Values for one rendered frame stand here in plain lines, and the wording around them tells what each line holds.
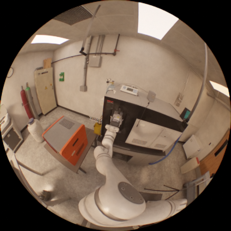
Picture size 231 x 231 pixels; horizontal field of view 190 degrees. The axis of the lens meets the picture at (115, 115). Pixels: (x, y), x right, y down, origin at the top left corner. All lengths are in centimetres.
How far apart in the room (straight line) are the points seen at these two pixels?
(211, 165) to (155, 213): 367
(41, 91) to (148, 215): 342
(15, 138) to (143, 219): 320
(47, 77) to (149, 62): 345
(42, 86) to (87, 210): 330
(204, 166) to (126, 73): 445
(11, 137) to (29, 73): 224
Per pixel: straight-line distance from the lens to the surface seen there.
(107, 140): 42
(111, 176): 15
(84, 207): 16
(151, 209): 26
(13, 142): 324
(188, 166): 284
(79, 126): 78
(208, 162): 389
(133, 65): 181
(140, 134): 94
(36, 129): 224
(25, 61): 356
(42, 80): 327
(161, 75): 193
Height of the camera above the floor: 168
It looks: 34 degrees down
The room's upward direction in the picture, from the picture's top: 13 degrees clockwise
